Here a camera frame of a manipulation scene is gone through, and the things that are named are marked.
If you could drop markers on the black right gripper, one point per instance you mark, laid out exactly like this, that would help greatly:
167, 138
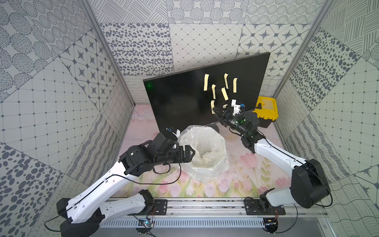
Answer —
225, 116

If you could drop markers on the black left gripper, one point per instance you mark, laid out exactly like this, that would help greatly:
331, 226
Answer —
178, 152

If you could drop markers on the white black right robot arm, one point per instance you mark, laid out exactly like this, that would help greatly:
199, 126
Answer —
309, 184

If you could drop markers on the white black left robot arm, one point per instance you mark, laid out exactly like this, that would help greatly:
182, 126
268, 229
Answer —
85, 213

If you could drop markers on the grey round monitor stand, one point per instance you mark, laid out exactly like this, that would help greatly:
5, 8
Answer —
213, 126

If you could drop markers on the black computer monitor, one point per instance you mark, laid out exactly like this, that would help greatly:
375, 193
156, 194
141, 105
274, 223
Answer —
178, 99

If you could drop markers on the clear plastic trash bag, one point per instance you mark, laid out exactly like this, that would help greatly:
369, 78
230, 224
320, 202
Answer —
211, 157

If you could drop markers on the yellow black toolbox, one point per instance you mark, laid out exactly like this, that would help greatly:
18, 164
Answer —
266, 110

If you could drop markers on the small green circuit board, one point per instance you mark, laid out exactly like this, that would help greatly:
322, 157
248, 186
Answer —
146, 223

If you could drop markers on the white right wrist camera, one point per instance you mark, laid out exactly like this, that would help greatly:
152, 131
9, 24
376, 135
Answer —
238, 107

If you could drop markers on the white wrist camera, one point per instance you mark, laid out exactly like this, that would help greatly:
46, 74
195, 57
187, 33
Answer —
174, 131
238, 107

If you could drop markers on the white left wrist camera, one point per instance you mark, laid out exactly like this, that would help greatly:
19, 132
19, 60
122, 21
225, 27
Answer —
174, 131

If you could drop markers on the aluminium mounting rail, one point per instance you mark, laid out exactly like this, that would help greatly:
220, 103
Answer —
224, 213

